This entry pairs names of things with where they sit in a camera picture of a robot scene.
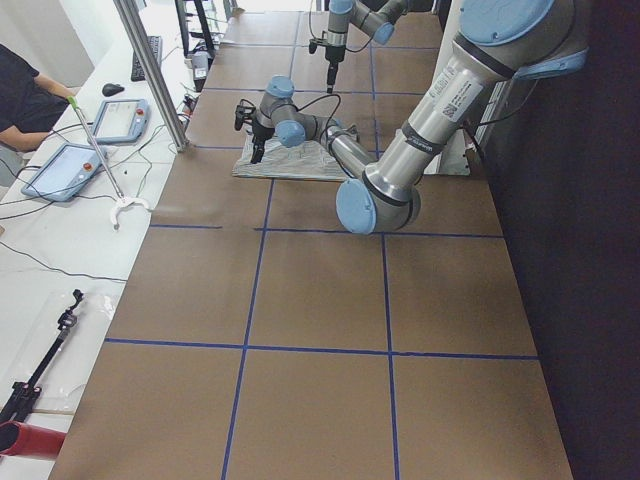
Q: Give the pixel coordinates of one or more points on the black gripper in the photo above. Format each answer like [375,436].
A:
[332,55]
[260,131]

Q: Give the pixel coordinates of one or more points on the navy white striped polo shirt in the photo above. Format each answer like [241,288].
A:
[324,160]

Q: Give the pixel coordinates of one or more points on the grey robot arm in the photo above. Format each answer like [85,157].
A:
[496,41]
[378,25]

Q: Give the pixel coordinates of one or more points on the far blue teach pendant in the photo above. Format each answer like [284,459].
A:
[121,121]

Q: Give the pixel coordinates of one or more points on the blue teach pendant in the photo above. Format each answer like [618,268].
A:
[121,121]
[64,174]

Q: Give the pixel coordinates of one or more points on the white reacher grabber tool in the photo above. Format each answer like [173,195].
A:
[122,201]

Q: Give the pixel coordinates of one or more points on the black computer mouse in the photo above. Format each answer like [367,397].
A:
[111,89]

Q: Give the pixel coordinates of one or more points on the near blue teach pendant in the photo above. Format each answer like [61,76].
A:
[64,174]

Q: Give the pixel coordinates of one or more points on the person in black shirt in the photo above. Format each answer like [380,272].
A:
[31,103]

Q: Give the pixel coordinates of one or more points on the red cylinder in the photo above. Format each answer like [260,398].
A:
[30,441]

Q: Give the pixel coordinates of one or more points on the aluminium frame post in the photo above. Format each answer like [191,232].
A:
[136,32]

